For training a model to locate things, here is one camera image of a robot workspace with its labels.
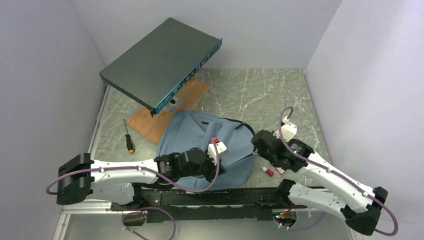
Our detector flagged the blue backpack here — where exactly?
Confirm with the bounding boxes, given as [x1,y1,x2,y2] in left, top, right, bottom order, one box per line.
[156,110,256,190]

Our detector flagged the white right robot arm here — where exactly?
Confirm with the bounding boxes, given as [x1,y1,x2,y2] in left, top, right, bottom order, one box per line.
[251,130,388,236]

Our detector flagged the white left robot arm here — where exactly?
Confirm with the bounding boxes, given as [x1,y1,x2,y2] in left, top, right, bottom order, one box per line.
[55,147,226,210]

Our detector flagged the red white eraser box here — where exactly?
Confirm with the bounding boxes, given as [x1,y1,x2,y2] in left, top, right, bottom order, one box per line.
[275,167,285,174]

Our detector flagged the red cap glue bottle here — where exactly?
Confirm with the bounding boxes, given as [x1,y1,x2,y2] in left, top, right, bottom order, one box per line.
[261,166,275,177]

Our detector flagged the wooden board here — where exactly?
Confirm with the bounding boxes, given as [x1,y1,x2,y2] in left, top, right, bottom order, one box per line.
[127,78,211,145]

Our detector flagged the black yellow screwdriver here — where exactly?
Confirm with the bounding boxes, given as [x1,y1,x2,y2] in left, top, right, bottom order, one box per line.
[122,119,135,154]

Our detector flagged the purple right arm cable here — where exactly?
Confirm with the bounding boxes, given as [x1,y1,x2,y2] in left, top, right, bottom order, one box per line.
[273,106,399,237]

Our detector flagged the grey network switch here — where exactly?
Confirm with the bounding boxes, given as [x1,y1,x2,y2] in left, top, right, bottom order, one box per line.
[99,17,223,116]

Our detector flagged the aluminium frame rail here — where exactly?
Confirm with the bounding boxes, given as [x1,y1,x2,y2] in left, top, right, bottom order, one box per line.
[54,200,362,240]

